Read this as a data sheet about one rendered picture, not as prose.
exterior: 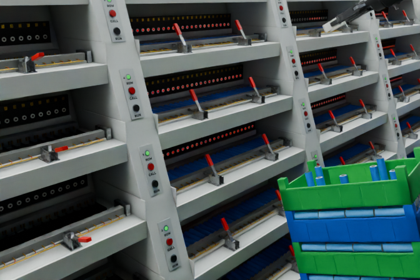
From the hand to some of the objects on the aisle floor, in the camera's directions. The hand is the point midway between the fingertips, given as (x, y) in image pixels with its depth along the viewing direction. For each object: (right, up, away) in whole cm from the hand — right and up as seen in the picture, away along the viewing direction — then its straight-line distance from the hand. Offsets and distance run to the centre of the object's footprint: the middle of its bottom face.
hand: (334, 24), depth 168 cm
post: (-4, -100, 0) cm, 100 cm away
